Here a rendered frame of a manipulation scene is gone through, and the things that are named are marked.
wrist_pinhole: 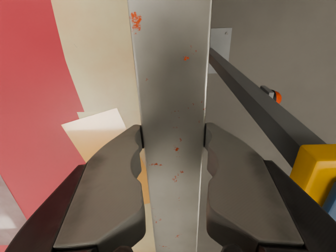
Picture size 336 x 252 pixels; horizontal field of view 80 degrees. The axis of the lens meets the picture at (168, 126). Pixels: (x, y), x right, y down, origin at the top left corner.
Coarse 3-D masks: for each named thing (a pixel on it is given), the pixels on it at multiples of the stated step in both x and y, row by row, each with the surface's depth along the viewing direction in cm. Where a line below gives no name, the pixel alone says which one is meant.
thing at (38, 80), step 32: (0, 0) 12; (32, 0) 12; (0, 32) 13; (32, 32) 13; (0, 64) 14; (32, 64) 14; (64, 64) 14; (0, 96) 15; (32, 96) 15; (64, 96) 15
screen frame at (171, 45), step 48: (144, 0) 9; (192, 0) 9; (144, 48) 10; (192, 48) 10; (144, 96) 11; (192, 96) 11; (144, 144) 13; (192, 144) 13; (192, 192) 15; (192, 240) 17
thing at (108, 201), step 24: (120, 144) 11; (96, 168) 9; (120, 168) 9; (96, 192) 8; (120, 192) 8; (72, 216) 7; (96, 216) 7; (120, 216) 7; (144, 216) 8; (72, 240) 6; (96, 240) 6; (120, 240) 7
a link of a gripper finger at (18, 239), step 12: (84, 168) 9; (72, 180) 8; (60, 192) 8; (72, 192) 8; (48, 204) 7; (60, 204) 7; (36, 216) 7; (48, 216) 7; (60, 216) 7; (24, 228) 7; (36, 228) 6; (48, 228) 6; (12, 240) 6; (24, 240) 6; (36, 240) 6; (48, 240) 6
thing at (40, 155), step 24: (0, 120) 16; (24, 120) 16; (48, 120) 16; (72, 120) 16; (0, 144) 17; (24, 144) 17; (48, 144) 17; (72, 144) 17; (0, 168) 18; (24, 168) 18; (48, 168) 18; (72, 168) 18; (0, 192) 20; (24, 192) 20; (48, 192) 20; (0, 216) 21; (24, 216) 21; (0, 240) 24
